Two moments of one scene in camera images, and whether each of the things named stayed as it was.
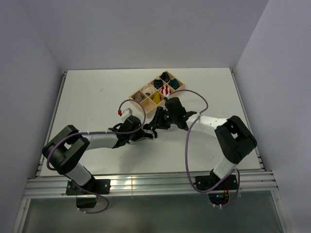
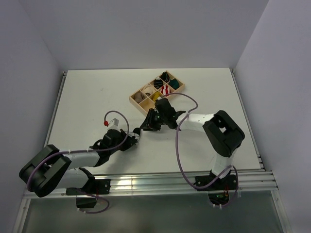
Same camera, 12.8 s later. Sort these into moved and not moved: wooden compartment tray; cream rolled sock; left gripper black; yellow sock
Moved: left gripper black
Not moved: yellow sock; wooden compartment tray; cream rolled sock
